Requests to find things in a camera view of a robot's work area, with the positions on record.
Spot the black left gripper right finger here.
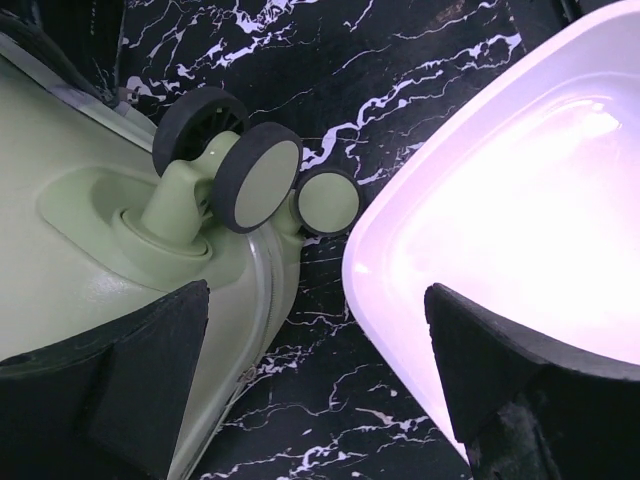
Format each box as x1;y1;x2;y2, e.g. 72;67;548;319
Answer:
424;284;639;480

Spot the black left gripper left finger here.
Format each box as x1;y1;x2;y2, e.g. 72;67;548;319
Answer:
1;280;209;479

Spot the green hard-shell suitcase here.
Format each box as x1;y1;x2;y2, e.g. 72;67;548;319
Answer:
1;37;364;479

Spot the white rectangular plastic basin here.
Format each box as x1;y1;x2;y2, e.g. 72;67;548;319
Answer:
342;1;639;439

